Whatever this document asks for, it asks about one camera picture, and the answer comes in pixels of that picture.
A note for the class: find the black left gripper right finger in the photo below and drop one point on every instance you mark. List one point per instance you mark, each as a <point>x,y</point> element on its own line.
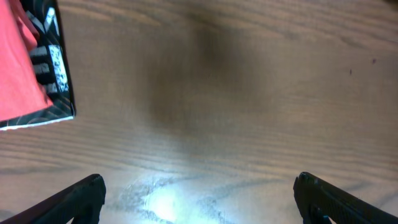
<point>320,202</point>

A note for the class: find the folded black patterned garment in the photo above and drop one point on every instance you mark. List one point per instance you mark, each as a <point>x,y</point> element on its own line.
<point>50,65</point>

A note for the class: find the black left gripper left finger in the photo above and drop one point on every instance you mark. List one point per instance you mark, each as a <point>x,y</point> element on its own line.
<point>79,203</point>

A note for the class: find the folded red t-shirt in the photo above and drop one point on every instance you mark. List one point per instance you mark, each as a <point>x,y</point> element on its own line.
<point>21,93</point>

